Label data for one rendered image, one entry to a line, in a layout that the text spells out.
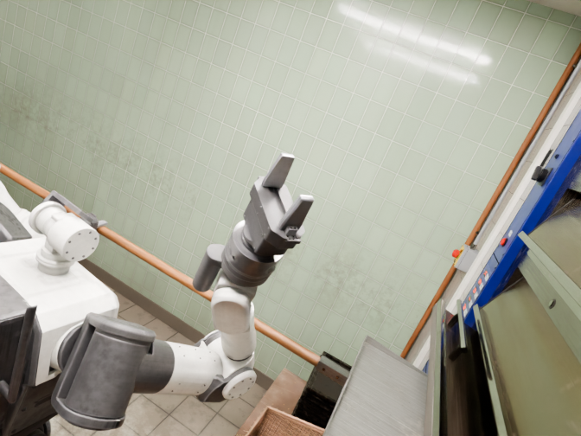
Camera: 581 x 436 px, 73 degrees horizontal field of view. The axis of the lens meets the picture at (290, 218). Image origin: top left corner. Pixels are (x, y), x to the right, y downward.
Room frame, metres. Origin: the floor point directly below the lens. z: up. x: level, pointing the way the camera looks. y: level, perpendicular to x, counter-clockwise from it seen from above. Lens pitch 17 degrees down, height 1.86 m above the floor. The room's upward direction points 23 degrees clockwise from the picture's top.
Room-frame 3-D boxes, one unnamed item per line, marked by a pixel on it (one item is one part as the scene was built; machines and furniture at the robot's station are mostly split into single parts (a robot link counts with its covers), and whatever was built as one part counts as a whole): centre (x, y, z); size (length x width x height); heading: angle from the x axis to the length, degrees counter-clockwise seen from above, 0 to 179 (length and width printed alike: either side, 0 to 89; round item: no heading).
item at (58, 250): (0.62, 0.36, 1.47); 0.10 x 0.07 x 0.09; 66
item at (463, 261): (1.75, -0.81, 1.46); 0.10 x 0.07 x 0.10; 165
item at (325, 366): (0.95, -0.27, 1.20); 0.09 x 0.04 x 0.03; 74
